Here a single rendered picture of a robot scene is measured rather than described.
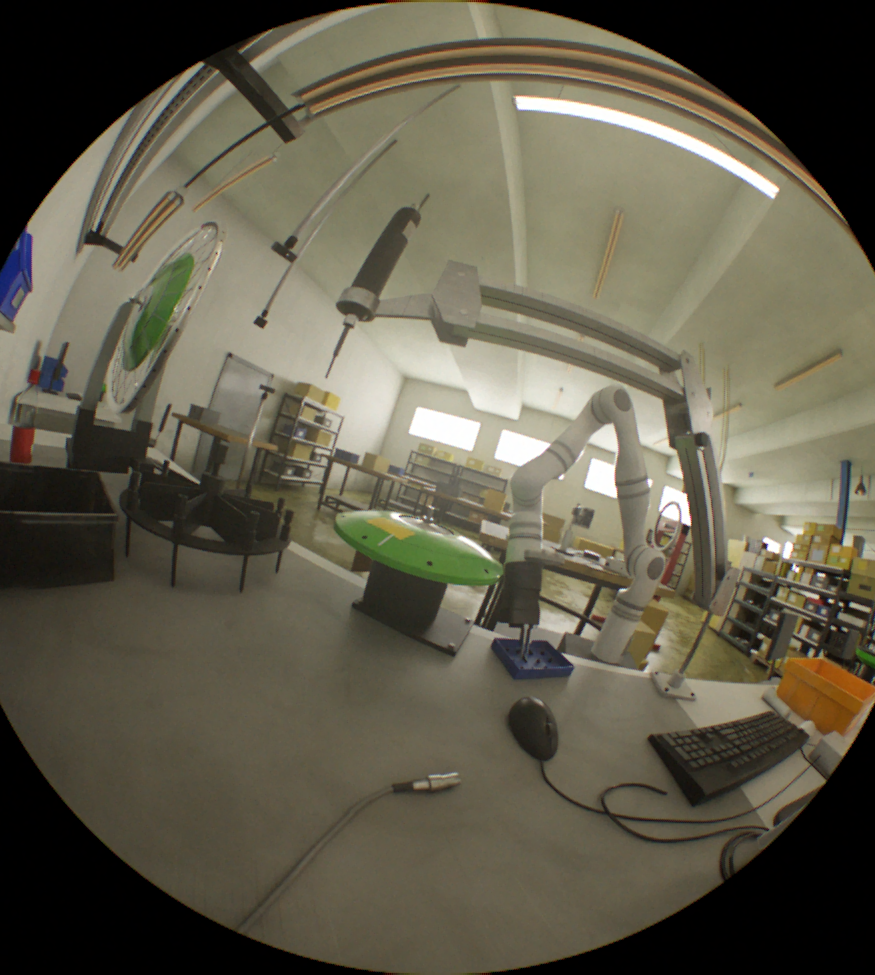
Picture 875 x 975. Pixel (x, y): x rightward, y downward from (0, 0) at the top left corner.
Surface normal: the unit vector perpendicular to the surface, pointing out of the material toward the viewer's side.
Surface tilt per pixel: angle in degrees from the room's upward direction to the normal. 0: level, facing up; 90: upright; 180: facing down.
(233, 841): 0
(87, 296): 90
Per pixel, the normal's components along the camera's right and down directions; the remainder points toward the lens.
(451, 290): 0.09, 0.06
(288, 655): 0.31, -0.95
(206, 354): 0.92, 0.30
